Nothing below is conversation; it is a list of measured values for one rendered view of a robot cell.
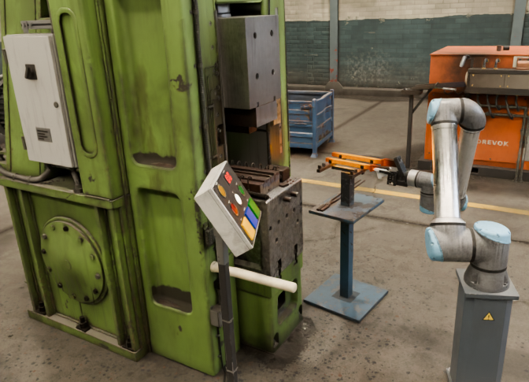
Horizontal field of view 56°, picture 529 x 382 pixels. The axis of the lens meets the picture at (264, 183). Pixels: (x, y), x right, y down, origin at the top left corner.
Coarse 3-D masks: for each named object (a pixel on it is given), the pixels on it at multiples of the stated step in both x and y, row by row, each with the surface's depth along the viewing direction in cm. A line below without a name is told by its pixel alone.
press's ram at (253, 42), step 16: (240, 16) 242; (256, 16) 225; (272, 16) 232; (224, 32) 219; (240, 32) 215; (256, 32) 221; (272, 32) 234; (224, 48) 222; (240, 48) 218; (256, 48) 223; (272, 48) 236; (224, 64) 225; (240, 64) 220; (256, 64) 225; (272, 64) 238; (224, 80) 228; (240, 80) 223; (256, 80) 227; (272, 80) 240; (224, 96) 230; (240, 96) 226; (256, 96) 228; (272, 96) 242
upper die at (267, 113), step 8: (264, 104) 236; (272, 104) 243; (224, 112) 239; (232, 112) 237; (240, 112) 235; (248, 112) 232; (256, 112) 230; (264, 112) 237; (272, 112) 244; (232, 120) 238; (240, 120) 236; (248, 120) 234; (256, 120) 232; (264, 120) 238; (272, 120) 245
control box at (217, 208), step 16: (208, 176) 200; (224, 176) 196; (208, 192) 179; (240, 192) 204; (208, 208) 181; (224, 208) 180; (240, 208) 194; (224, 224) 182; (240, 224) 185; (224, 240) 185; (240, 240) 184
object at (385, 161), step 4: (336, 152) 308; (336, 156) 306; (344, 156) 303; (348, 156) 301; (352, 156) 299; (356, 156) 298; (360, 156) 298; (360, 160) 297; (364, 160) 295; (368, 160) 293; (376, 160) 290; (380, 160) 289; (384, 160) 288; (388, 160) 285; (392, 160) 284; (384, 164) 288; (388, 164) 287; (392, 164) 285
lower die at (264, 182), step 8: (240, 168) 263; (248, 168) 265; (256, 168) 265; (248, 176) 253; (256, 176) 252; (264, 176) 251; (272, 176) 253; (256, 184) 244; (264, 184) 247; (272, 184) 254; (256, 192) 245; (264, 192) 248
